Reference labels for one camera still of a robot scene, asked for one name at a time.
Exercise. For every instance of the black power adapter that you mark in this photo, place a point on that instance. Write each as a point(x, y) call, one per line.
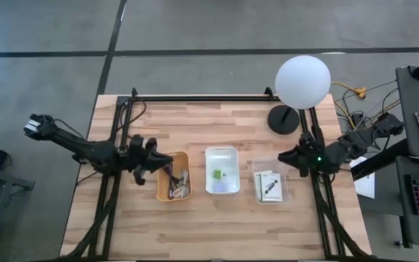
point(358, 118)

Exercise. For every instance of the white paper sheet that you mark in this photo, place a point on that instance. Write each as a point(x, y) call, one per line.
point(366, 183)

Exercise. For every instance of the white globe lamp black base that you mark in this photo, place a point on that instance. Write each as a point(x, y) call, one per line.
point(302, 82)

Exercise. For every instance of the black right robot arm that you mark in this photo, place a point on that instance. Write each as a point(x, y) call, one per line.
point(355, 142)

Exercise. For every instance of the clear plastic bag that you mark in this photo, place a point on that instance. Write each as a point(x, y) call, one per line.
point(286, 182)

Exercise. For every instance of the black aluminium table frame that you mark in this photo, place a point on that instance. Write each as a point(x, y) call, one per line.
point(202, 98)

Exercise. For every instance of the green charger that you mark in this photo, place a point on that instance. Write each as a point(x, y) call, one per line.
point(218, 174)

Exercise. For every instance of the yellow plastic bin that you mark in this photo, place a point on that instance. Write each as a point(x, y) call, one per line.
point(161, 189)

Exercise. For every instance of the grey desk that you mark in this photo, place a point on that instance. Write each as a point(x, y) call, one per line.
point(413, 102)

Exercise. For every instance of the white green-edged booklet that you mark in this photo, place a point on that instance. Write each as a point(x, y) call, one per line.
point(258, 185)

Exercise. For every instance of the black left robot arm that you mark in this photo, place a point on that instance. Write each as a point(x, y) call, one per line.
point(78, 145)

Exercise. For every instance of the white plastic bin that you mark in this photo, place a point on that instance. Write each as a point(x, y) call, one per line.
point(227, 160)

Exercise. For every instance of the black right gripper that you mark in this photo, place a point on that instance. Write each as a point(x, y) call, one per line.
point(313, 156)

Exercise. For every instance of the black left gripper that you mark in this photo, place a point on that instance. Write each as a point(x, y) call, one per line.
point(140, 156)

